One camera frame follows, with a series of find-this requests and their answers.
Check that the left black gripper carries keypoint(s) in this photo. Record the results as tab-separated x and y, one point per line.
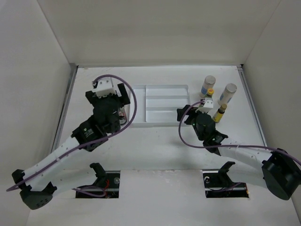
125	100

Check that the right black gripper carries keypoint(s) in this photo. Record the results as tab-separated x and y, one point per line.
191	112

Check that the dark sauce bottle black cap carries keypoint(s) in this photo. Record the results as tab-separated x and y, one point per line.
122	115

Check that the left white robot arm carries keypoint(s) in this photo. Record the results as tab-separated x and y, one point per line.
46	179

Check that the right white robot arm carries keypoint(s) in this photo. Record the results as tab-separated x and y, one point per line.
268	167

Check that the small yellow label bottle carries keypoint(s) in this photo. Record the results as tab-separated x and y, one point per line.
219	113

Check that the green bottle yellow cap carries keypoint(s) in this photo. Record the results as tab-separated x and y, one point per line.
209	93

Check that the white divided organizer tray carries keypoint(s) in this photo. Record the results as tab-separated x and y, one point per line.
157	104

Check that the white shaker blue label left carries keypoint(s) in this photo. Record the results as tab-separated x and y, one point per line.
209	83

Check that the white shaker blue label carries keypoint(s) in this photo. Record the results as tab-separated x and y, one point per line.
209	83
227	94

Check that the white shaker blue label right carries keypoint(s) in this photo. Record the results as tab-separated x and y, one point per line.
227	94

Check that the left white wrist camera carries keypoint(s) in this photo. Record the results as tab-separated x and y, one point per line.
103	88

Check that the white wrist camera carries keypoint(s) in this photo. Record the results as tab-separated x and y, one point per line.
103	88
206	105

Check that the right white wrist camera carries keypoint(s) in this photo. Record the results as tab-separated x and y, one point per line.
206	105

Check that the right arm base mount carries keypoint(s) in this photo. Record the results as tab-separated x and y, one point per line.
218	184

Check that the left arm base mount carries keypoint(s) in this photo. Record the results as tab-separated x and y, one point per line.
106	185

